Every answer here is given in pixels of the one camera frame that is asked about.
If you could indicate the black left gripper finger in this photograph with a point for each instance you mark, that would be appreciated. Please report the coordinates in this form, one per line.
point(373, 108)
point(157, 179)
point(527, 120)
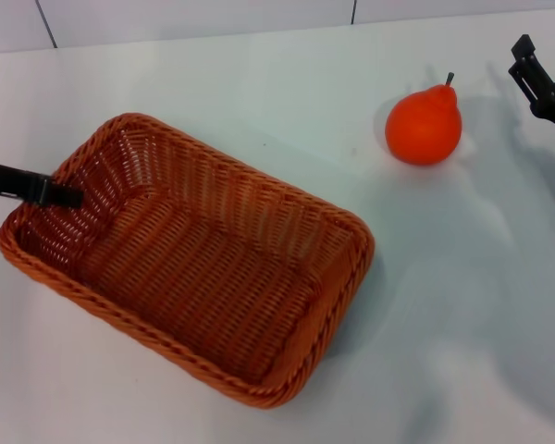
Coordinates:
point(32, 187)

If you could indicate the orange woven plastic basket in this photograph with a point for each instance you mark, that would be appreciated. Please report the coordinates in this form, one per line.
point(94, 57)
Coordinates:
point(203, 268)

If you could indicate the orange pear-shaped toy fruit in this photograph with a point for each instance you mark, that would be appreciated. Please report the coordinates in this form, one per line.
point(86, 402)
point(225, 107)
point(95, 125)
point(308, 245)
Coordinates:
point(423, 127)

